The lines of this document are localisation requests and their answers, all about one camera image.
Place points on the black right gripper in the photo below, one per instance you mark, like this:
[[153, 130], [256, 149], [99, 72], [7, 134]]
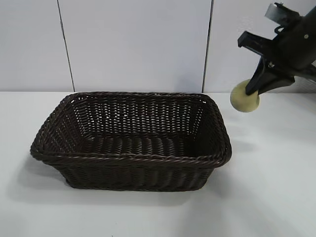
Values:
[[296, 44]]

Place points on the pale yellow egg yolk pastry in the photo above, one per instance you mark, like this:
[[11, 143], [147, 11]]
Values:
[[240, 103]]

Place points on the dark brown wicker basket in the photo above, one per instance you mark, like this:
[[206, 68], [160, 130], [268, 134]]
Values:
[[128, 148]]

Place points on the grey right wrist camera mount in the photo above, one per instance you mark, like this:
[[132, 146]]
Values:
[[274, 11]]

